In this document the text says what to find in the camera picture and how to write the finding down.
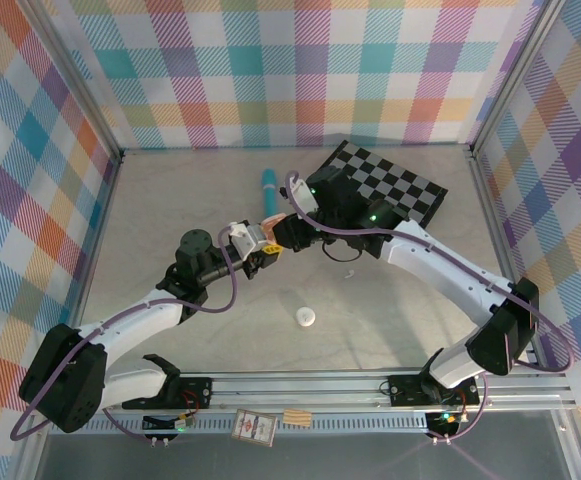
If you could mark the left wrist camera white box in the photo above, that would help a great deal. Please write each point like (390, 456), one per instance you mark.
(242, 237)

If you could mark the black grey folding chessboard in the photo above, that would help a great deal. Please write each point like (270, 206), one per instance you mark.
(400, 175)

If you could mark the aluminium mounting rail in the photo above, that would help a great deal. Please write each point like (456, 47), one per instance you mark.
(295, 390)

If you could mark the left black controller board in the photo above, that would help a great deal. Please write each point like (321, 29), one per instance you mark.
(162, 424)

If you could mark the white earbud charging case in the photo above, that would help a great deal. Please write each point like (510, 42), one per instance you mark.
(305, 317)

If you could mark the teal pen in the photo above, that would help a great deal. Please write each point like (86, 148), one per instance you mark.
(270, 195)

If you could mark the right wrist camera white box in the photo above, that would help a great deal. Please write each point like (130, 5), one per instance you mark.
(302, 195)

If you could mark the right black controller board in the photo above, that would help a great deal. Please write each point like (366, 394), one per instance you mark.
(442, 425)

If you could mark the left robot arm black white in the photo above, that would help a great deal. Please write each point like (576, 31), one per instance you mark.
(62, 380)

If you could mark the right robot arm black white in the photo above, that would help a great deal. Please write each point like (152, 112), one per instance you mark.
(445, 270)

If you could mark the aluminium floor rail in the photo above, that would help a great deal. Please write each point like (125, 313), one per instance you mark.
(91, 260)
(501, 250)

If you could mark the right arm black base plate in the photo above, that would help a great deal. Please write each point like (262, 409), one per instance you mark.
(405, 390)

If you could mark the black controller board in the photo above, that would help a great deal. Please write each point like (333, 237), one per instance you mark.
(162, 424)
(442, 425)

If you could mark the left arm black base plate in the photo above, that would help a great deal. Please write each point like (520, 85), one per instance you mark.
(195, 390)

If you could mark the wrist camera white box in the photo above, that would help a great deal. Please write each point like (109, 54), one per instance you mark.
(302, 195)
(242, 237)

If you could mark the playing card box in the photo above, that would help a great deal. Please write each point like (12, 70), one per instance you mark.
(253, 426)

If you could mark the striped wooden block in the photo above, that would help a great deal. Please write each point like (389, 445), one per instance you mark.
(297, 417)

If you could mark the aluminium frame post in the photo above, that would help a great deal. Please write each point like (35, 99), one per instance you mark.
(81, 85)
(514, 75)

